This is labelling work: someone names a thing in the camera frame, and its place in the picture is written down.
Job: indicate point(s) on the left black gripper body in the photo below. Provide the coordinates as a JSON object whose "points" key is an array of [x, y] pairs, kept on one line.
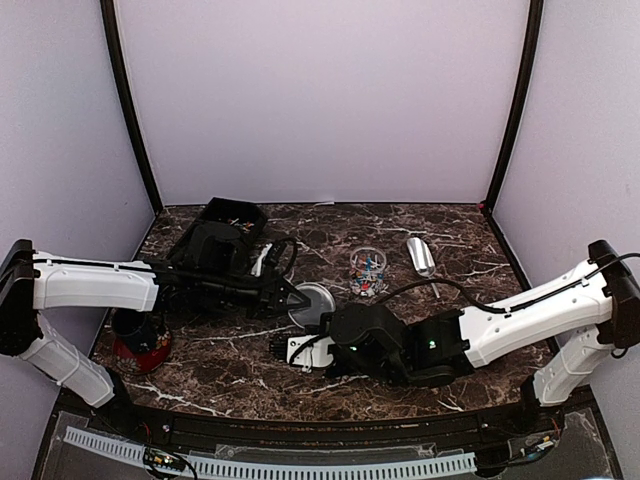
{"points": [[258, 301]]}

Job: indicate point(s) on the black bin with lollipops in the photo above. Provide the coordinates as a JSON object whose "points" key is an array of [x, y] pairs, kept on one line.
{"points": [[221, 210]]}

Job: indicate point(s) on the red floral saucer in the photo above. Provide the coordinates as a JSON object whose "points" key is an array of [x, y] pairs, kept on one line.
{"points": [[147, 358]]}

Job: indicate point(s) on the clear plastic jar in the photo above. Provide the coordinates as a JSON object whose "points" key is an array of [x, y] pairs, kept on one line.
{"points": [[367, 271]]}

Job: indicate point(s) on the right black frame post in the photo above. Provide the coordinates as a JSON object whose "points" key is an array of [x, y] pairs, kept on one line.
{"points": [[520, 93]]}

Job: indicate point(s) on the black front rail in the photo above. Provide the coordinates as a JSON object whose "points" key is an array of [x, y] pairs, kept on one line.
{"points": [[479, 428]]}

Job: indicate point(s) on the black frame post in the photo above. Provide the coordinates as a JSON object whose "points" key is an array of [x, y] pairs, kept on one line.
{"points": [[120, 75], [520, 93]]}

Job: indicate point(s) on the dark blue mug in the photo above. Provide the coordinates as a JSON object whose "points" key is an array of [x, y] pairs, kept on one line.
{"points": [[137, 330]]}

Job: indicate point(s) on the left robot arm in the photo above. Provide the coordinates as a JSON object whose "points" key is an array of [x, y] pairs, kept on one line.
{"points": [[33, 281]]}

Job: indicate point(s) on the silver metal scoop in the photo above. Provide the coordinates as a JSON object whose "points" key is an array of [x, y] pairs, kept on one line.
{"points": [[421, 257]]}

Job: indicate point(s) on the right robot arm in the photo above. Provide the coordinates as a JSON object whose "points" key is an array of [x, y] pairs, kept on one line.
{"points": [[597, 302]]}

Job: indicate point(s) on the silver jar lid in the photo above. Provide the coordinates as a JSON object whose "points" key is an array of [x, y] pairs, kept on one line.
{"points": [[321, 301]]}

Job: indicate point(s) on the pile of lollipops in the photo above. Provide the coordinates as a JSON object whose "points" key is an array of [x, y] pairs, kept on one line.
{"points": [[243, 225]]}

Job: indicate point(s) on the left black frame post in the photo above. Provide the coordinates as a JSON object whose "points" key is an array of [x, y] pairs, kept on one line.
{"points": [[120, 75]]}

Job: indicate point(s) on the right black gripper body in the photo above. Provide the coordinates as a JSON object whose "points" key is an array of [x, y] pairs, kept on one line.
{"points": [[376, 372]]}

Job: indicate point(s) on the white slotted cable duct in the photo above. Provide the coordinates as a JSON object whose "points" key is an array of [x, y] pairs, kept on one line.
{"points": [[195, 466]]}

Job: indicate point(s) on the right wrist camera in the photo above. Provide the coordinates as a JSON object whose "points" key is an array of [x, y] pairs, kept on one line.
{"points": [[362, 338]]}

